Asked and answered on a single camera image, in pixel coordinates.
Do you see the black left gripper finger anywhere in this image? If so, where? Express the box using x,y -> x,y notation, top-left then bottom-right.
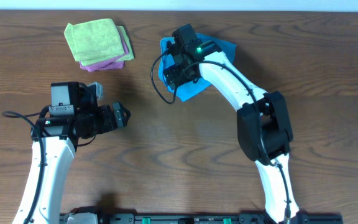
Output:
114,113 -> 129,128
112,101 -> 131,120

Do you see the blue microfiber cloth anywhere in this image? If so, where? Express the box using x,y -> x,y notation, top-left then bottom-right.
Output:
158,33 -> 237,101

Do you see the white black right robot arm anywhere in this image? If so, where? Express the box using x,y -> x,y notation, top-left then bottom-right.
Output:
161,39 -> 299,223

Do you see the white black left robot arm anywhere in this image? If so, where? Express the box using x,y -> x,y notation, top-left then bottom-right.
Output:
14,82 -> 131,223

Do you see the bottom purple folded cloth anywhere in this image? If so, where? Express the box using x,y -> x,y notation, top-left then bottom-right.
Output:
80,61 -> 124,72

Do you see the top green folded cloth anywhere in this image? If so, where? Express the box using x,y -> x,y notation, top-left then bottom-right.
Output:
64,19 -> 124,65

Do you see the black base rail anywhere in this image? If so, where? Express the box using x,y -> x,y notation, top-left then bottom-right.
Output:
59,206 -> 344,224

